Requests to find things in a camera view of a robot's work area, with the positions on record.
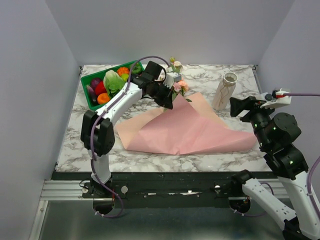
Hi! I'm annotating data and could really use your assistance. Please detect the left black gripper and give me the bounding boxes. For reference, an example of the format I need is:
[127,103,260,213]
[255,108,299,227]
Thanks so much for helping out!
[149,82,174,110]

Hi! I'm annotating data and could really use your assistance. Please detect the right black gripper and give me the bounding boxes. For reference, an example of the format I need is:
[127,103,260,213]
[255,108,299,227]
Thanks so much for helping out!
[229,94,281,149]

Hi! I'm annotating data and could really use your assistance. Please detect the pink flower bouquet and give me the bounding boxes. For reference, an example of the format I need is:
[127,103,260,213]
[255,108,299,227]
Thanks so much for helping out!
[171,80,189,102]

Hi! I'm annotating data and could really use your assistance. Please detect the pink wrapping paper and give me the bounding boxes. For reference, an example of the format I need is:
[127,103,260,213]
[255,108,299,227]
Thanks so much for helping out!
[115,92,257,155]

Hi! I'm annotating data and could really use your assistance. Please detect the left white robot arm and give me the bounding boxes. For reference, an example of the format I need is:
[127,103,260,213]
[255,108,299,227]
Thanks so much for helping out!
[80,61,175,198]

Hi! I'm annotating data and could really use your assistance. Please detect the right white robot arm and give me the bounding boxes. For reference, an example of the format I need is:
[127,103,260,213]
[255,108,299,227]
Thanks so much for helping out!
[229,93,320,240]

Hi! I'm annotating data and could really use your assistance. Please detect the white ceramic vase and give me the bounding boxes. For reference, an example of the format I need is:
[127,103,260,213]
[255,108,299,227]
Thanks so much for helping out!
[212,72,238,111]

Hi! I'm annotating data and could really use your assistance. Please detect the white rose stem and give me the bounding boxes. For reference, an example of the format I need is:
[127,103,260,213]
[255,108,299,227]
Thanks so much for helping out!
[168,57,183,74]

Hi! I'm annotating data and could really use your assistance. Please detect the green bell pepper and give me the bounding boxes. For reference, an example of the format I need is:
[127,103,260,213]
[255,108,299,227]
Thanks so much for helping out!
[130,62,143,75]

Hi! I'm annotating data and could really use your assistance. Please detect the green plastic tray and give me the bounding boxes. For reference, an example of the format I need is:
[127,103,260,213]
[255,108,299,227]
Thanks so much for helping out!
[80,61,134,111]

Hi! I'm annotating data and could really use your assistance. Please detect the lime green fruit toy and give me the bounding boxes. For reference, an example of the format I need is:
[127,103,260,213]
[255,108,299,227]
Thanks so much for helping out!
[120,73,129,82]

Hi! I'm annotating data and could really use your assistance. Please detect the orange pumpkin toy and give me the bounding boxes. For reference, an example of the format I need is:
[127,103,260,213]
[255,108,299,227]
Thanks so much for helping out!
[116,66,130,77]

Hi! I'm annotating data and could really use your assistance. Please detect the green lettuce toy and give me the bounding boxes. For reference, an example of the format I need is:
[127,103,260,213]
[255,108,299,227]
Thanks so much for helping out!
[103,70,127,99]

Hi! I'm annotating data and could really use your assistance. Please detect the orange tangerine toy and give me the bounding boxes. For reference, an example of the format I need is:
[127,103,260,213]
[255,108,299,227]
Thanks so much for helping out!
[97,92,111,105]

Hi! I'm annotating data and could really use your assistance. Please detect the red tomato toy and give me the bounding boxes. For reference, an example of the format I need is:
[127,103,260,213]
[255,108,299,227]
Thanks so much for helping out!
[94,81,107,96]

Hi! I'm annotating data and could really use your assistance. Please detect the purple onion toy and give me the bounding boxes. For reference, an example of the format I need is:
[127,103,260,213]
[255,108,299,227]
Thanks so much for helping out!
[90,77,102,90]

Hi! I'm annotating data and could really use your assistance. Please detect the purple eggplant toy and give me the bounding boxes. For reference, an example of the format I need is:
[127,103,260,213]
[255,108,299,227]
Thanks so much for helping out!
[86,84,97,105]

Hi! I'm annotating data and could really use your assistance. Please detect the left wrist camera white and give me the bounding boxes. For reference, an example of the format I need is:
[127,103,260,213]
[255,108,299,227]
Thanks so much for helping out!
[163,72,182,88]

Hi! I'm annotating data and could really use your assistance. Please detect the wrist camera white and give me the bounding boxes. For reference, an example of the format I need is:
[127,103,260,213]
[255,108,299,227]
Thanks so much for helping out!
[260,88,292,110]
[163,72,182,88]

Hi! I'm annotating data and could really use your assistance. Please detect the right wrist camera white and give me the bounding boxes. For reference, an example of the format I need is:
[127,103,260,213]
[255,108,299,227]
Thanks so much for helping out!
[260,88,292,110]

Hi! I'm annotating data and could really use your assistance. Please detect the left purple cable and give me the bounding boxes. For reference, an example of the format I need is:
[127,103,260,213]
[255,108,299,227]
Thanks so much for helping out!
[89,55,171,218]

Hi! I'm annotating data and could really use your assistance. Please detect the purple cable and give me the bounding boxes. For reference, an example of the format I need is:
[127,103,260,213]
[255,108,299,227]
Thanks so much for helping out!
[283,92,320,216]
[89,55,171,218]

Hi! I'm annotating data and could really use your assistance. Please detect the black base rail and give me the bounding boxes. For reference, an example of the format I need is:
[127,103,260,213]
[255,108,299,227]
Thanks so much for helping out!
[51,171,276,210]

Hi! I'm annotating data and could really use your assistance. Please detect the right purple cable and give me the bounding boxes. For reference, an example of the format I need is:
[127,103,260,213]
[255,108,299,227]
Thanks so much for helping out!
[283,92,320,216]

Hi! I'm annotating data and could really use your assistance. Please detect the aluminium frame rail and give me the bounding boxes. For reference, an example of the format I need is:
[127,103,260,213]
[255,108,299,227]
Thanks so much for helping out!
[28,179,96,240]

